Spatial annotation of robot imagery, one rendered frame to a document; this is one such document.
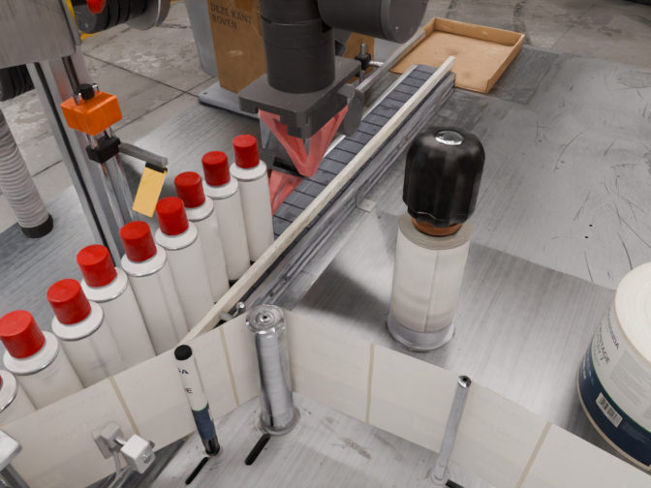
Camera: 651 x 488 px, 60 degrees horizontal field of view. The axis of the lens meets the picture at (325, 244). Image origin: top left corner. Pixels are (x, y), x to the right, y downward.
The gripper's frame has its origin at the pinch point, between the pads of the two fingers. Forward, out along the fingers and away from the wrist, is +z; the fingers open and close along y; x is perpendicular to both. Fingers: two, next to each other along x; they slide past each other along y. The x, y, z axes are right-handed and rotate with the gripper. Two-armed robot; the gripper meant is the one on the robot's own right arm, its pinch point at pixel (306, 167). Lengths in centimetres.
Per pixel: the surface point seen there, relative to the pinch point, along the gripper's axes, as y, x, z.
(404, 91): 72, 20, 30
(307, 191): 29.7, 19.8, 29.7
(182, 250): -4.2, 15.5, 14.2
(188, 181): 1.9, 18.5, 9.2
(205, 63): 193, 192, 108
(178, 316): -7.5, 15.6, 22.8
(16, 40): -11.5, 19.3, -13.1
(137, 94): 156, 213, 115
